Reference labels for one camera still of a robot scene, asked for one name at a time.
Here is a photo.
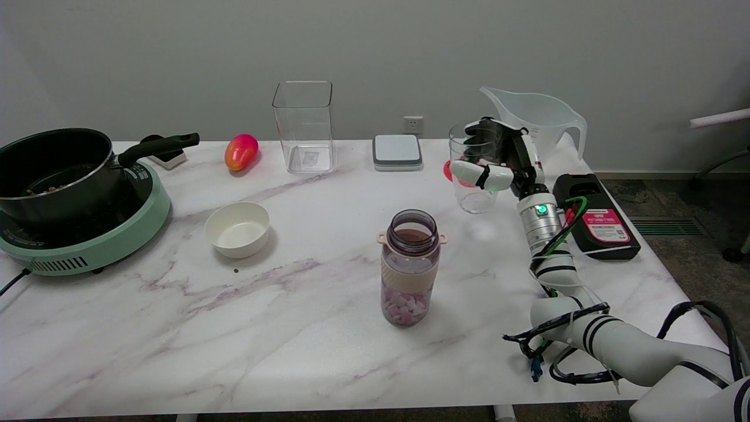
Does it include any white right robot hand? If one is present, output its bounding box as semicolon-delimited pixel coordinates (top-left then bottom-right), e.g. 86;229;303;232
450;117;548;200

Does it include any small clear measuring cup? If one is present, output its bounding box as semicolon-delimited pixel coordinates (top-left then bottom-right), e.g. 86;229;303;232
448;123;504;215

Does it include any large clear plastic pitcher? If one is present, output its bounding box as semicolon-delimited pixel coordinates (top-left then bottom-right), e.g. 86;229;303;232
480;86;588;174

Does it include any red coaster with figurines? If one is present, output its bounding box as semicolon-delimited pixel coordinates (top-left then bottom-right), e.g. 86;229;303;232
443;159;475;189

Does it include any black box pink label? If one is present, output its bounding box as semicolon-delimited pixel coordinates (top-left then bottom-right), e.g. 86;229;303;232
553;173;641;261

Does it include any grey white kitchen scale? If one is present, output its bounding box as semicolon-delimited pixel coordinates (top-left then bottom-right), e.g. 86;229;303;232
372;134;424;172

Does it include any bottle with pink candies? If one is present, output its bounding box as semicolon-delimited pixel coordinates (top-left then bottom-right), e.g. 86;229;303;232
377;209;449;328

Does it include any floor vent grille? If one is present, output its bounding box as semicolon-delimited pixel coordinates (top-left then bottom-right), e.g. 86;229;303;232
630;217;707;237

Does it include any white pipe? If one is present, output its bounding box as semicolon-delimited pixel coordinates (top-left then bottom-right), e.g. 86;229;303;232
690;108;750;129

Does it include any clear square container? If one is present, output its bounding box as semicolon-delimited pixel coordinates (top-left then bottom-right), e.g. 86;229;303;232
272;81;336;175

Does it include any red orange mango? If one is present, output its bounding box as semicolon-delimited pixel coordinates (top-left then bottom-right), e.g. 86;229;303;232
225;134;259;172

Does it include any white bowl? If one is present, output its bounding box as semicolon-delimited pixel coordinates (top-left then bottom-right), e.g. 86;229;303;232
204;202;271;259

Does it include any small white black device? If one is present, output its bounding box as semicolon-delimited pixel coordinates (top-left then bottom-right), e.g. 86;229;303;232
141;135;188;171

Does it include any green induction cooker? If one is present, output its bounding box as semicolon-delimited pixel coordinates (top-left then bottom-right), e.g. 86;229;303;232
0;159;171;276

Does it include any black saucepan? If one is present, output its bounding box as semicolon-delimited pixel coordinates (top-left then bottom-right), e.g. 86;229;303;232
0;128;200;227

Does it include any green cable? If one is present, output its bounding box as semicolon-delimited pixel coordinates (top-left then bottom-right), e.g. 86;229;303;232
530;196;589;352

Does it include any black cable bundle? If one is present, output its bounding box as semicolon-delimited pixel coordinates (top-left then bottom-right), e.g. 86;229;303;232
503;301;746;386

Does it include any black power cord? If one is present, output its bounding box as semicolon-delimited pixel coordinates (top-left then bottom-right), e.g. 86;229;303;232
0;268;30;297

